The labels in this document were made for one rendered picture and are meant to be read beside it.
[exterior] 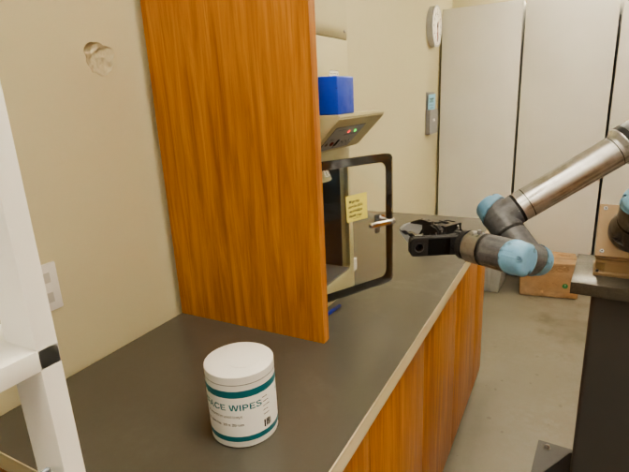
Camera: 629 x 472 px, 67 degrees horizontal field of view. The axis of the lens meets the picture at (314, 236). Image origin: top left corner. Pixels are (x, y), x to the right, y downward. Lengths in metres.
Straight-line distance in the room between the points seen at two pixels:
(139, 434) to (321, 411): 0.36
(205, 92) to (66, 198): 0.42
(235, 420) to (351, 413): 0.24
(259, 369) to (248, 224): 0.48
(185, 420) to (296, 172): 0.59
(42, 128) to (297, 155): 0.57
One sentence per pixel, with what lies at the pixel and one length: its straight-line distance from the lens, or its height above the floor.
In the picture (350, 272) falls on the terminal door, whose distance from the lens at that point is 1.39.
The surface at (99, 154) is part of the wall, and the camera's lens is 1.32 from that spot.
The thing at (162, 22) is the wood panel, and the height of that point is 1.75.
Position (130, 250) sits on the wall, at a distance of 1.40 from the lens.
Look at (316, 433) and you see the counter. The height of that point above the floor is 0.94.
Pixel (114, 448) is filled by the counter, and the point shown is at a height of 0.94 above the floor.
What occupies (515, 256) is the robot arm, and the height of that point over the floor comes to 1.22.
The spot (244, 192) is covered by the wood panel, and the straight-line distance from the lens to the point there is 1.24.
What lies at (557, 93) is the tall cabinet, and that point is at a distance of 4.17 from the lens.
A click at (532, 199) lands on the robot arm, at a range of 1.24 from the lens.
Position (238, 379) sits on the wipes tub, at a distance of 0.88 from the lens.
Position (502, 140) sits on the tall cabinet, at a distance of 4.22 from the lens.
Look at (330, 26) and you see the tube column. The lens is 1.42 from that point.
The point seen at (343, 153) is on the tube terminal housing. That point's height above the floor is 1.39.
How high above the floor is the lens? 1.55
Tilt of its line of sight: 16 degrees down
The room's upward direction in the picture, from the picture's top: 3 degrees counter-clockwise
